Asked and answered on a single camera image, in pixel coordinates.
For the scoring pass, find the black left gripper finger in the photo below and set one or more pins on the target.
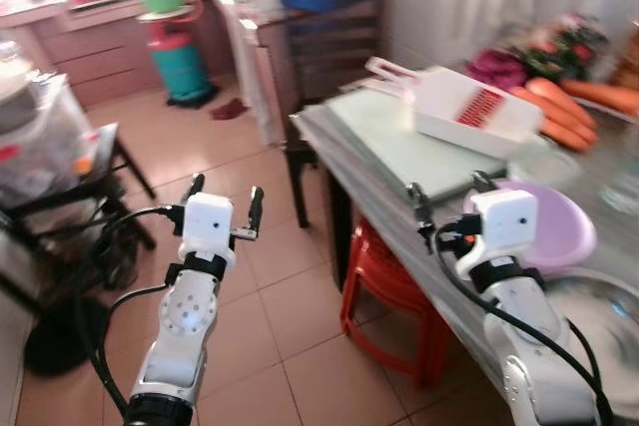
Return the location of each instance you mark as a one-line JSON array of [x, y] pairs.
[[197, 187], [257, 209]]

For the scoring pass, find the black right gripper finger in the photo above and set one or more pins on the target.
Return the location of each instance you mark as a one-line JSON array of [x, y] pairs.
[[484, 183], [421, 212]]

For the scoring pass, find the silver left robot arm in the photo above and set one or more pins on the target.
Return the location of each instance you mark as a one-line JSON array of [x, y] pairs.
[[185, 326]]

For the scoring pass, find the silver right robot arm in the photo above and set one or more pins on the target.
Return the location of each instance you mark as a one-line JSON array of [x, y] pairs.
[[529, 336]]

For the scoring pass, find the glass cutting board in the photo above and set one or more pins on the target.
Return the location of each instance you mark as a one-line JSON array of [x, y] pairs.
[[399, 142]]

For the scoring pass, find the white vegetable slicer box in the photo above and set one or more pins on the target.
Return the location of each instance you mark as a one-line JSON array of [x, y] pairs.
[[449, 112]]

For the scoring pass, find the red rag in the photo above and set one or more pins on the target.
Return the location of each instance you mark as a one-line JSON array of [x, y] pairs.
[[228, 110]]

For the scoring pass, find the purple plastic bowl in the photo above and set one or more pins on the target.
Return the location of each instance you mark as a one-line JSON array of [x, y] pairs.
[[554, 231]]

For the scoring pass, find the red plastic stool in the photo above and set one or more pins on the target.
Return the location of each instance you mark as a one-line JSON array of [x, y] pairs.
[[384, 296]]

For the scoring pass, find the orange carrot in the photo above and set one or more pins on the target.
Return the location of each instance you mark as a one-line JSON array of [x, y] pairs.
[[559, 132], [561, 102], [604, 97]]

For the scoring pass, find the black side table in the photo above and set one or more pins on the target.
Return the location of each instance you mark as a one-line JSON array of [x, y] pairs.
[[105, 147]]

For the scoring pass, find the purple cabbage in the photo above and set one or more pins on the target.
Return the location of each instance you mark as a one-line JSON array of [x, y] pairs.
[[496, 69]]

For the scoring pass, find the teal gas cylinder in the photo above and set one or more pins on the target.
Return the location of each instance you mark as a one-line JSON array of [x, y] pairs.
[[180, 67]]

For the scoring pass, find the green and red leafy plant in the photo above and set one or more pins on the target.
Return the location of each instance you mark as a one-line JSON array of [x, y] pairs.
[[559, 47]]

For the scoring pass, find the clear plastic bag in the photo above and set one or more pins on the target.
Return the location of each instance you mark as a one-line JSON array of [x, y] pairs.
[[45, 142]]

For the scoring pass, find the pink kitchen counter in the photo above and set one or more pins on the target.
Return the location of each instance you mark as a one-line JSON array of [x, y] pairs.
[[100, 47]]

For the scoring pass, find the dark wooden cabinet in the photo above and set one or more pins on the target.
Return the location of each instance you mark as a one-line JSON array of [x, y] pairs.
[[334, 57]]

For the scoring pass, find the stainless steel bowl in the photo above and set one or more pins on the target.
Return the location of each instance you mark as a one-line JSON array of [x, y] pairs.
[[599, 336]]

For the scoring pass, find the black round stand base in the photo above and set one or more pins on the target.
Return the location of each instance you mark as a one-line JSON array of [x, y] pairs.
[[60, 341]]

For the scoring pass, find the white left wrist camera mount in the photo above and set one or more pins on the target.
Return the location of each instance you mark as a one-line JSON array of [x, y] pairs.
[[208, 226]]

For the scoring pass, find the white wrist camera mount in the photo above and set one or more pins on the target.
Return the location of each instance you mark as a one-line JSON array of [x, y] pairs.
[[208, 226], [504, 226]]

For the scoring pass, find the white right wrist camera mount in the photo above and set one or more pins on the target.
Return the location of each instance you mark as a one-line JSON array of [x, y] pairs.
[[504, 226]]

